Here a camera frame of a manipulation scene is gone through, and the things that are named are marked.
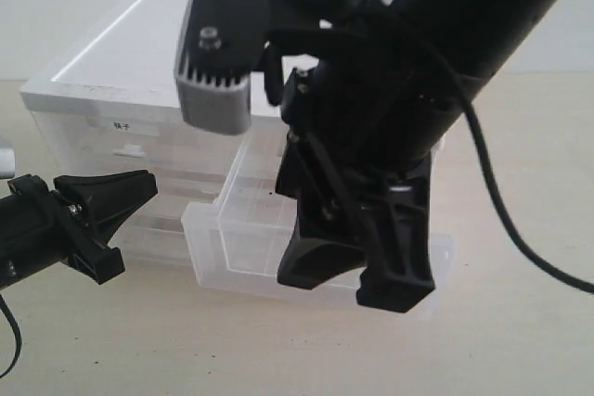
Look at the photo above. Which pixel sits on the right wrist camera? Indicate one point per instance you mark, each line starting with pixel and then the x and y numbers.
pixel 220 45

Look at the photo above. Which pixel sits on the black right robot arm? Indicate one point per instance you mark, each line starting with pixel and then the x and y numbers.
pixel 392 77

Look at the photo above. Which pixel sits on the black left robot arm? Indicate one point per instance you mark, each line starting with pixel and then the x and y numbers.
pixel 72 223

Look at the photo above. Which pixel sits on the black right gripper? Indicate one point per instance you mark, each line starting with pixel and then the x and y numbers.
pixel 387 206

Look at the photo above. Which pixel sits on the wide drawer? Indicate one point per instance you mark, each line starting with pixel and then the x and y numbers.
pixel 164 211
pixel 200 246

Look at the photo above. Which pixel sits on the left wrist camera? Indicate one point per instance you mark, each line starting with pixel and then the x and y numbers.
pixel 7 159

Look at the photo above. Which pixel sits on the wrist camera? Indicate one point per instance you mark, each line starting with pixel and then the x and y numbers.
pixel 220 45
pixel 7 159

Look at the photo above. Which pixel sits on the white translucent drawer cabinet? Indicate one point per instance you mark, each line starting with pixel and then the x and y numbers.
pixel 123 69

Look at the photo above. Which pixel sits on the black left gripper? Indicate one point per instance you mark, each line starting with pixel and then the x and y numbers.
pixel 44 227

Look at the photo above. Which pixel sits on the small drawer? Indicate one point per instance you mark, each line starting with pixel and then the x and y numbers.
pixel 93 146
pixel 256 222

